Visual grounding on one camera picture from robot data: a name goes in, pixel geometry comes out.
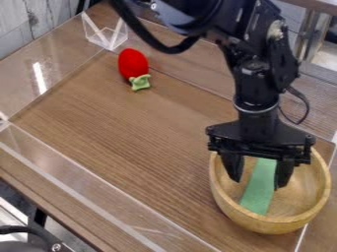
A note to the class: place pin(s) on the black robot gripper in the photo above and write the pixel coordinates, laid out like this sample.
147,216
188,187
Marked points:
259,135

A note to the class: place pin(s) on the green rectangular stick block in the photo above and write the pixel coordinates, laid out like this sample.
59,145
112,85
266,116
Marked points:
258,192

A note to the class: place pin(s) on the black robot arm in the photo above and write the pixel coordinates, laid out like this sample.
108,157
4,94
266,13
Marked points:
251,36

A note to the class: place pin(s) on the brown wooden bowl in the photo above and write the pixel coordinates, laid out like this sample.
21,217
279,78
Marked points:
295,203

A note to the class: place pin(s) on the red plush strawberry toy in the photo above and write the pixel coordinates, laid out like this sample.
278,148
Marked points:
133,69

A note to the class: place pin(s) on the clear acrylic front barrier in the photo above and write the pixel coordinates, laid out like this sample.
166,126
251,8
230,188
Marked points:
101,213

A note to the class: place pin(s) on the metal background table leg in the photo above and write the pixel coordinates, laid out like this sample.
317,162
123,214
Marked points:
311,33

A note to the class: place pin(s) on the clear acrylic corner bracket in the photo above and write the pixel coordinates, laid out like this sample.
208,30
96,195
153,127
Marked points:
105,37

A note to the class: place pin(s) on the black table frame leg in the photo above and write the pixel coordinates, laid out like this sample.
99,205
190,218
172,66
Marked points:
20,237

